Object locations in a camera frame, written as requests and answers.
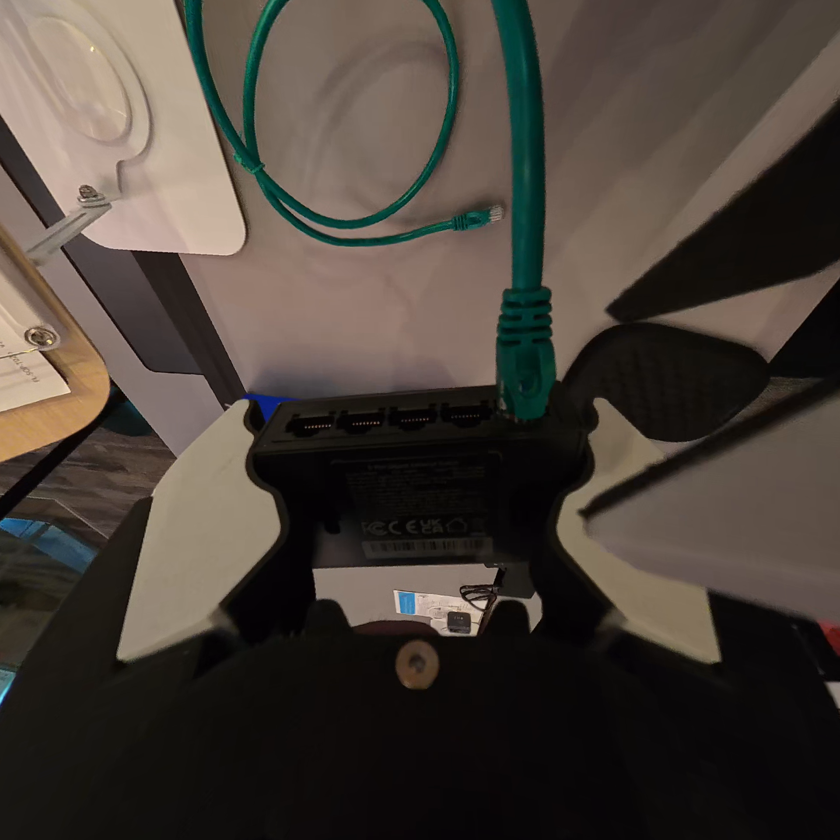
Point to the wooden sign board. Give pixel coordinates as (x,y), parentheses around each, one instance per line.
(79,394)

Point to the white sign stand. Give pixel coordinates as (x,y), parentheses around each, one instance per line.
(164,164)

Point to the white paper slip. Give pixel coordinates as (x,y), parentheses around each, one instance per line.
(413,600)

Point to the blue plastic bin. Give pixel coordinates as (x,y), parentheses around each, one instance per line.
(262,401)

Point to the black network switch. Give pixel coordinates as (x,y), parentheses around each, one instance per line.
(420,485)

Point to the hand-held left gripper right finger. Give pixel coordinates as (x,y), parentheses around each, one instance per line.
(656,613)

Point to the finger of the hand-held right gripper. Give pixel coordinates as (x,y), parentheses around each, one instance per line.
(735,518)
(754,249)

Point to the black quilted wrist rest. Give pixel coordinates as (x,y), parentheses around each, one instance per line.
(676,380)

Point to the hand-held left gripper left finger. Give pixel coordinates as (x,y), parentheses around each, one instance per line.
(197,525)

